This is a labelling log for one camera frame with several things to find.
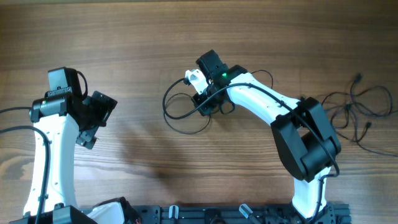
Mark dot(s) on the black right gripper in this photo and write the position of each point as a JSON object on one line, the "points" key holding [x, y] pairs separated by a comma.
{"points": [[200, 104]]}

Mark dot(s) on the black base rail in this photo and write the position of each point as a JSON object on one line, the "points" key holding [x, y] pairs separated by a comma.
{"points": [[266, 214]]}

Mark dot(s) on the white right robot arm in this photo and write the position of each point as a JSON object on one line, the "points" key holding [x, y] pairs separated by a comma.
{"points": [[305, 140]]}

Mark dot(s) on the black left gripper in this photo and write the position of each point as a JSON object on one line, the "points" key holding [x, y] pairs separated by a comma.
{"points": [[105, 106]]}

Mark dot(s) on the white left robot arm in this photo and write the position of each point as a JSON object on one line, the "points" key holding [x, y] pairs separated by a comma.
{"points": [[65, 117]]}

